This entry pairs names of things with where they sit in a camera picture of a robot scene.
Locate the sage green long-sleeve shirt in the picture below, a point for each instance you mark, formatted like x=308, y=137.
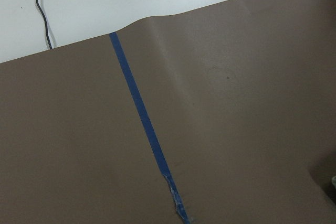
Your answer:
x=333, y=181

